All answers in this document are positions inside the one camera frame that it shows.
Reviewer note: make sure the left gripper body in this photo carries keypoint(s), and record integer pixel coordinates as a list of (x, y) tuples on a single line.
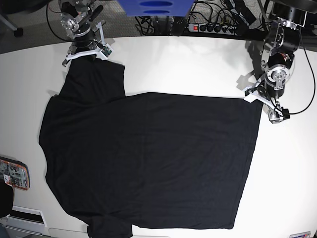
[(275, 112)]

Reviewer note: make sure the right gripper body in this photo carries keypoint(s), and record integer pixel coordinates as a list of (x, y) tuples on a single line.
[(84, 48)]

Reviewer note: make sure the black T-shirt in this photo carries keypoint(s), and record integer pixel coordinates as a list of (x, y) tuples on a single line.
[(152, 160)]

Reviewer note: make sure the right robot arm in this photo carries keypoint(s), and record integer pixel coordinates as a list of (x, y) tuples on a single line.
[(86, 35)]

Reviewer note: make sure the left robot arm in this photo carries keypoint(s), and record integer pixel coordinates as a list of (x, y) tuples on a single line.
[(283, 39)]

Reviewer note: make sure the black office chair wheel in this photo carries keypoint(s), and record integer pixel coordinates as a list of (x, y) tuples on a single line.
[(18, 32)]

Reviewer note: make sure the blue plastic bin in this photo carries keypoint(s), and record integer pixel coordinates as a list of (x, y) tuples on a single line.
[(156, 7)]

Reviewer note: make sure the white box on table edge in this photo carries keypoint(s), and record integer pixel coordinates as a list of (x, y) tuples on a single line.
[(26, 219)]

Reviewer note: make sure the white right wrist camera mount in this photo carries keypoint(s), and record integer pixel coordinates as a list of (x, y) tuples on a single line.
[(101, 49)]

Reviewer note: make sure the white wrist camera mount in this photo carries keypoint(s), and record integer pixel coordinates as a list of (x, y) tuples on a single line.
[(101, 49), (256, 92)]

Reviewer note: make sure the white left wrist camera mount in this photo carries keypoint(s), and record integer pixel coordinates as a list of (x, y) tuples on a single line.
[(256, 92)]

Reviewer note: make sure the white power strip red switch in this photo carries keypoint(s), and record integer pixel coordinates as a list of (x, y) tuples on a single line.
[(212, 28)]

